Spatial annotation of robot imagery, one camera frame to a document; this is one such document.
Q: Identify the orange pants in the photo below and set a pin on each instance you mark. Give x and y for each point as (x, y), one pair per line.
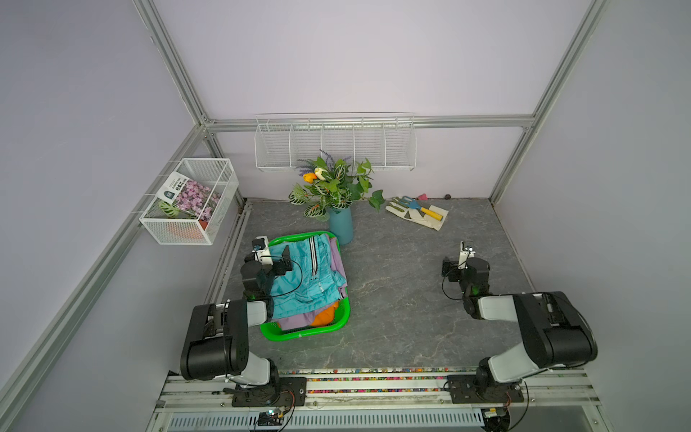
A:
(326, 317)

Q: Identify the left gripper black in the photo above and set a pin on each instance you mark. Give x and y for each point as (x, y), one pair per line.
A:
(278, 265)

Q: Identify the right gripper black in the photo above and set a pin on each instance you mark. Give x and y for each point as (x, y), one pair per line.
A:
(453, 270)

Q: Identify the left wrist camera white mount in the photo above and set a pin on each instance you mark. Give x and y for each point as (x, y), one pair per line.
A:
(261, 251)

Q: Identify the purple flower seed packet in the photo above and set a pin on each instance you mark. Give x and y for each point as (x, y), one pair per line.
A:
(181, 197)

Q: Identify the teal vase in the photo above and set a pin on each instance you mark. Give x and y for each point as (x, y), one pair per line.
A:
(341, 224)

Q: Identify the teal striped pants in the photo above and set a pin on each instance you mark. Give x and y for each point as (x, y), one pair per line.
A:
(313, 283)

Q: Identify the green perforated plastic basket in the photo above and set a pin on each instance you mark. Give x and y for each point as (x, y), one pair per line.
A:
(271, 330)

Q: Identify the garden tool set card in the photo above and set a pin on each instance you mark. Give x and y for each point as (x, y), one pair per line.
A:
(409, 209)

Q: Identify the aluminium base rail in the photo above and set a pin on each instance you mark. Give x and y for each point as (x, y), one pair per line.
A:
(384, 399)

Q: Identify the white mesh wall basket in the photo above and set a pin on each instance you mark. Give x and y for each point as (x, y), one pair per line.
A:
(216, 173)

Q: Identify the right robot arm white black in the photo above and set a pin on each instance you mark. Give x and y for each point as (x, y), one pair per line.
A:
(553, 334)

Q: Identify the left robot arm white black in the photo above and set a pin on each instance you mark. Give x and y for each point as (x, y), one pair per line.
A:
(217, 340)

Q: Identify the artificial plant bouquet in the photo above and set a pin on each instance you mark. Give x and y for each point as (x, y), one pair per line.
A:
(330, 186)

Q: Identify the white wire wall shelf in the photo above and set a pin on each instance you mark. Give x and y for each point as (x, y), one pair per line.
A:
(286, 141)

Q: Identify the purple pants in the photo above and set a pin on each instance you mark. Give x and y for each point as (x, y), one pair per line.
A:
(304, 320)

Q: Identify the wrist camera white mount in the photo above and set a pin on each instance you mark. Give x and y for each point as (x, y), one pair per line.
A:
(261, 251)
(467, 251)

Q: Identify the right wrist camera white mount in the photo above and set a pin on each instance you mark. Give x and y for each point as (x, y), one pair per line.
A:
(467, 251)

